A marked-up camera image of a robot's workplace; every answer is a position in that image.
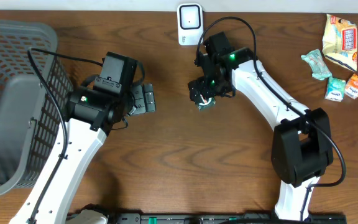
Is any teal small snack box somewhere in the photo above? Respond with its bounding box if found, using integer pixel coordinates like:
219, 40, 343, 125
324, 77, 346, 102

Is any dark green round-label packet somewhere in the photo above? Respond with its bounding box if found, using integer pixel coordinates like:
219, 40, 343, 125
198, 98, 216, 111

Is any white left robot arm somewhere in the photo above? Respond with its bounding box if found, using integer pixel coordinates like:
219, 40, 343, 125
10, 83, 155, 223

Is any grey plastic mesh basket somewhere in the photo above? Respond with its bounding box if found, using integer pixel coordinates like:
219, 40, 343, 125
0, 20, 73, 195

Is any yellow snack bag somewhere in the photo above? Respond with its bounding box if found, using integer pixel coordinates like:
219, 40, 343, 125
322, 14, 358, 72

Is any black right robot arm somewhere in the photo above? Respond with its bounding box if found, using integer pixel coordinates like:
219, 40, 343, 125
188, 47, 333, 221

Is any white barcode scanner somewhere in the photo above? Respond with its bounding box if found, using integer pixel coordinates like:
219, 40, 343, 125
177, 3, 204, 45

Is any orange small snack box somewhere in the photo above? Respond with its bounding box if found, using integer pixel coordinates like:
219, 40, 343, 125
345, 73, 358, 99

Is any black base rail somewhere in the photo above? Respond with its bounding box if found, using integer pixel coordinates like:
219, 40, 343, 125
101, 213, 347, 224

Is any teal snack packet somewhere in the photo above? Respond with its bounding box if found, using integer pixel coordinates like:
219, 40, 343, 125
301, 49, 332, 80

